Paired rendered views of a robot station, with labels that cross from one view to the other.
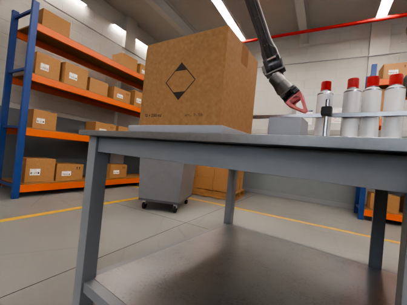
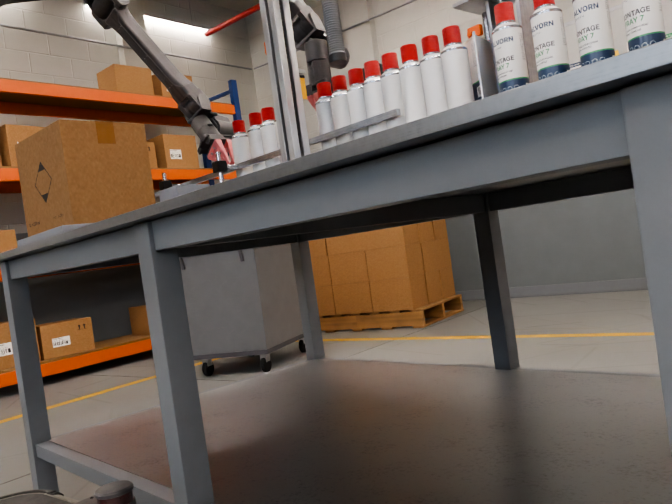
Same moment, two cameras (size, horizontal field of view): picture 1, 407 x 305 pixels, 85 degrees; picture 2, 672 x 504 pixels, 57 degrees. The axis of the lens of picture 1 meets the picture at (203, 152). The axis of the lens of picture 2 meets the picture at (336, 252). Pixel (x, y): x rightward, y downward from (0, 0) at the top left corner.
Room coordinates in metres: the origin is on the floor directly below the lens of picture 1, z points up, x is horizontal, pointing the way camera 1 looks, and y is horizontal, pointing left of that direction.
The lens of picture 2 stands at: (-0.85, -0.96, 0.70)
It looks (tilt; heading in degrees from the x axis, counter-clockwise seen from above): 0 degrees down; 11
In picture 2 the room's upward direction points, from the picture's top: 8 degrees counter-clockwise
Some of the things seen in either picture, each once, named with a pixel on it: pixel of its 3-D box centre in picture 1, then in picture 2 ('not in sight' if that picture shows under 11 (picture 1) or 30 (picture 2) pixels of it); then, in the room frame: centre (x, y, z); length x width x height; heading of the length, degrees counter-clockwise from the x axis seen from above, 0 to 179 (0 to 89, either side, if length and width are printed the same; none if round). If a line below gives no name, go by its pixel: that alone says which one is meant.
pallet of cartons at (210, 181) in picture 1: (214, 160); (370, 242); (4.53, -0.23, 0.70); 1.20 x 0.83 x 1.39; 67
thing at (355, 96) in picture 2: not in sight; (361, 115); (0.53, -0.79, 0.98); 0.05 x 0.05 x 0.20
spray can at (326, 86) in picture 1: (323, 109); (243, 158); (0.80, -0.42, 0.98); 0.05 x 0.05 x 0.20
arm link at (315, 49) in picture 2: not in sight; (318, 53); (0.69, -0.69, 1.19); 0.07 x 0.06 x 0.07; 151
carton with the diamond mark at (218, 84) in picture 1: (200, 92); (85, 181); (0.75, 0.03, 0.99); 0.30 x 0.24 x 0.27; 58
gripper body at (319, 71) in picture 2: not in sight; (319, 77); (0.68, -0.68, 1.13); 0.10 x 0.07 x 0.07; 54
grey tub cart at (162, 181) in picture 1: (169, 172); (246, 293); (3.13, 0.45, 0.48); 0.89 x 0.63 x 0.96; 170
